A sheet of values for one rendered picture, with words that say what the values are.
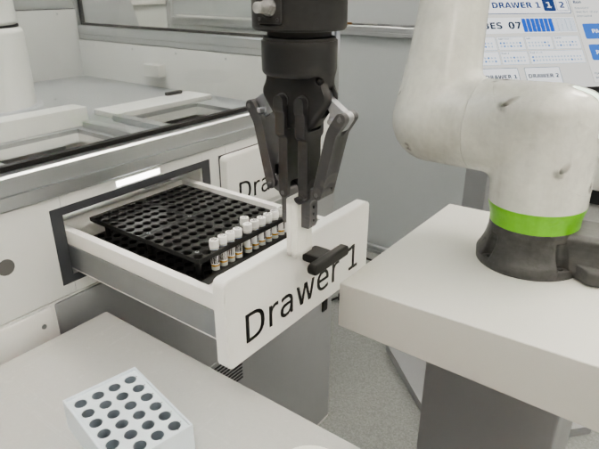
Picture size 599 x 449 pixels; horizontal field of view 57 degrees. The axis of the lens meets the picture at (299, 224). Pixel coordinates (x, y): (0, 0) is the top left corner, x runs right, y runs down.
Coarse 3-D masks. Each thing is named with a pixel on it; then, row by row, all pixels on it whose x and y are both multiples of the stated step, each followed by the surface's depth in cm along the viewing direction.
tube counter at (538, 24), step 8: (512, 24) 133; (520, 24) 134; (528, 24) 134; (536, 24) 134; (544, 24) 135; (552, 24) 135; (560, 24) 136; (568, 24) 136; (512, 32) 133; (520, 32) 133; (528, 32) 133; (536, 32) 134; (544, 32) 134; (552, 32) 134
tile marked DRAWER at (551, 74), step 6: (558, 66) 132; (528, 72) 130; (534, 72) 130; (540, 72) 130; (546, 72) 131; (552, 72) 131; (558, 72) 131; (528, 78) 129; (534, 78) 130; (540, 78) 130; (546, 78) 130; (552, 78) 130; (558, 78) 131
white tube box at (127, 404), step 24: (120, 384) 61; (144, 384) 61; (72, 408) 58; (96, 408) 58; (120, 408) 58; (144, 408) 58; (168, 408) 58; (72, 432) 59; (96, 432) 55; (120, 432) 55; (144, 432) 55; (168, 432) 55; (192, 432) 55
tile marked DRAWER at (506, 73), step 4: (496, 68) 129; (500, 68) 129; (504, 68) 129; (508, 68) 129; (512, 68) 129; (516, 68) 130; (484, 72) 128; (488, 72) 128; (492, 72) 128; (496, 72) 128; (500, 72) 129; (504, 72) 129; (508, 72) 129; (512, 72) 129; (516, 72) 129; (488, 76) 128; (492, 76) 128; (496, 76) 128; (500, 76) 128; (504, 76) 128; (508, 76) 129; (512, 76) 129; (516, 76) 129
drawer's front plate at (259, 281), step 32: (320, 224) 68; (352, 224) 74; (256, 256) 61; (288, 256) 63; (224, 288) 55; (256, 288) 60; (288, 288) 65; (224, 320) 57; (256, 320) 61; (288, 320) 67; (224, 352) 59
